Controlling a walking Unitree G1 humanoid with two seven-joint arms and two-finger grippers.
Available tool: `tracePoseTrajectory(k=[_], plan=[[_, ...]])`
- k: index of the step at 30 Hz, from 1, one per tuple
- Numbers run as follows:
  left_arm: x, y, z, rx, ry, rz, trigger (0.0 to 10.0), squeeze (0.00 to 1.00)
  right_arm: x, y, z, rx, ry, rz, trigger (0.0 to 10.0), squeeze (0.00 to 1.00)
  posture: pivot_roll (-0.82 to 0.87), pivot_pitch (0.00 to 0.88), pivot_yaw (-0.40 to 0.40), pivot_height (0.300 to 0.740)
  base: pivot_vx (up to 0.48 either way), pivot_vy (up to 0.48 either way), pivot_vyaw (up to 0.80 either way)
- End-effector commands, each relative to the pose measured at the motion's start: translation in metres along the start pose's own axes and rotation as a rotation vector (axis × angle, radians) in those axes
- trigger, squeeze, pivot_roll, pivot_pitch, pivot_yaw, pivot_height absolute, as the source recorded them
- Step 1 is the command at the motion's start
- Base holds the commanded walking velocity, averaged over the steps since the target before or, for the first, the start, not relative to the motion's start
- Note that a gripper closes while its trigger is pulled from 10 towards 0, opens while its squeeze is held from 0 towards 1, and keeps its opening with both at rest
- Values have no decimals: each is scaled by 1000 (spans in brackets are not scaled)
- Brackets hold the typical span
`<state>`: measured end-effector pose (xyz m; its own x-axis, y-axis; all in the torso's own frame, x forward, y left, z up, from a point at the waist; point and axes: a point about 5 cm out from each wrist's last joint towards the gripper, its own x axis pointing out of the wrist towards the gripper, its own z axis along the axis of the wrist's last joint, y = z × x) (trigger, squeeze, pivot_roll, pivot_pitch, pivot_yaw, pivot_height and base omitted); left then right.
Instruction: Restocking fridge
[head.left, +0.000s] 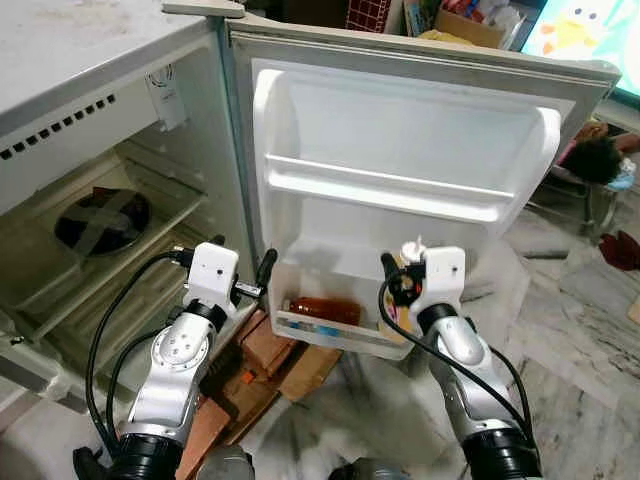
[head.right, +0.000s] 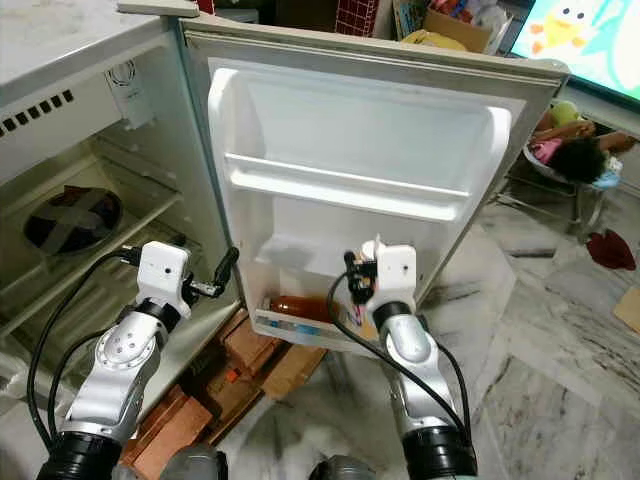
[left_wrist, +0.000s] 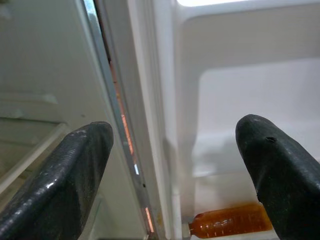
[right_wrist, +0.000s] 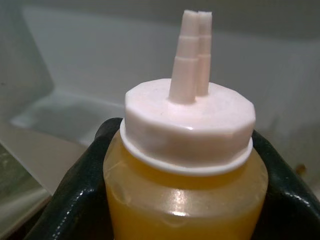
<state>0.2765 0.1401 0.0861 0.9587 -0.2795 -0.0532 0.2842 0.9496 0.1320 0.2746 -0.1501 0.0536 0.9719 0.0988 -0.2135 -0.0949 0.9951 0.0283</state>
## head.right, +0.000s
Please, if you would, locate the grey right robot leg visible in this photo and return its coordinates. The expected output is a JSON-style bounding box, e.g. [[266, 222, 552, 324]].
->
[[305, 455, 376, 480]]

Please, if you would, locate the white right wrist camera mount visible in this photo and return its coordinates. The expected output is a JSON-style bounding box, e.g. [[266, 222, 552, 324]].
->
[[375, 245, 418, 306]]

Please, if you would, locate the red white grid panel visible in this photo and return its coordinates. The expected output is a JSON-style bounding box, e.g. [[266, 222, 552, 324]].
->
[[335, 0, 381, 36]]

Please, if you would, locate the white wire fridge shelf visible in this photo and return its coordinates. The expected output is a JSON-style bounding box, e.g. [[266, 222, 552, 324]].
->
[[5, 250, 161, 346]]

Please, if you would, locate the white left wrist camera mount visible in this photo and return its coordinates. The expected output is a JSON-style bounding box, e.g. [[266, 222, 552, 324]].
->
[[138, 242, 191, 306]]

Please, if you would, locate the grey robot leg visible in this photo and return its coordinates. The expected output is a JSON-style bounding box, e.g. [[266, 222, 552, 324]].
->
[[305, 455, 376, 480], [160, 445, 223, 480]]

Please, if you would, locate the open cardboard box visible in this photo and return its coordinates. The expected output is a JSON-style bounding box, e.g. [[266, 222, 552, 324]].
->
[[422, 8, 496, 53]]

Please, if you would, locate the brown plastic bottle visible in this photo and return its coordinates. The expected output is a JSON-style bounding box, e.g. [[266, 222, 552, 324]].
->
[[268, 295, 331, 323]]

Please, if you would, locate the dark red cloth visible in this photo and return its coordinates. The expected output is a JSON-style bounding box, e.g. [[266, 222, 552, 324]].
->
[[588, 228, 637, 271]]

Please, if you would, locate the black bowl with tape cross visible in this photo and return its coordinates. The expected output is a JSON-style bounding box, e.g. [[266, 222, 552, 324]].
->
[[23, 187, 123, 256]]

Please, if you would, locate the grey fridge cabinet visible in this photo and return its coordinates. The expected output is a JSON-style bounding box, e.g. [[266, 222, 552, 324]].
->
[[0, 0, 233, 399]]

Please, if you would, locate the white fridge thermostat housing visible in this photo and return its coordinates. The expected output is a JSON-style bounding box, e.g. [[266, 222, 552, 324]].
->
[[105, 60, 151, 129]]

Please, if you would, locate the yellow cloth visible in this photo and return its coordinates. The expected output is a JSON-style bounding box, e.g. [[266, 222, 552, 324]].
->
[[400, 30, 461, 51]]

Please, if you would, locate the penguin cartoon screen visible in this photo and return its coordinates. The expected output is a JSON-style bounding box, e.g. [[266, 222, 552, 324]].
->
[[510, 0, 640, 106]]

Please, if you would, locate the flat tan box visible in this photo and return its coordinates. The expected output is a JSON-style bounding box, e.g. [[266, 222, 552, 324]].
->
[[613, 285, 640, 333]]

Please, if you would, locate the grey fridge door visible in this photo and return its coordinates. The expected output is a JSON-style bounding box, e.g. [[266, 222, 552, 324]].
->
[[180, 15, 571, 359]]

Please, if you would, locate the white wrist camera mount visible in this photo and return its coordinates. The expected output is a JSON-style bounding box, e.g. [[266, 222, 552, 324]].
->
[[375, 245, 418, 306], [138, 242, 191, 306]]

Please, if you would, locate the grey left robot leg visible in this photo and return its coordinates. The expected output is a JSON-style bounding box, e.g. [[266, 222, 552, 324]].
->
[[160, 445, 223, 480]]

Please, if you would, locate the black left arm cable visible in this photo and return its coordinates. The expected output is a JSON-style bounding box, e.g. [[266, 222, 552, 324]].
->
[[26, 248, 151, 446]]

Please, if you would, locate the red brick stack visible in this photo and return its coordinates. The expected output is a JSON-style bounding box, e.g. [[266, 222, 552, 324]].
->
[[120, 308, 266, 476]]

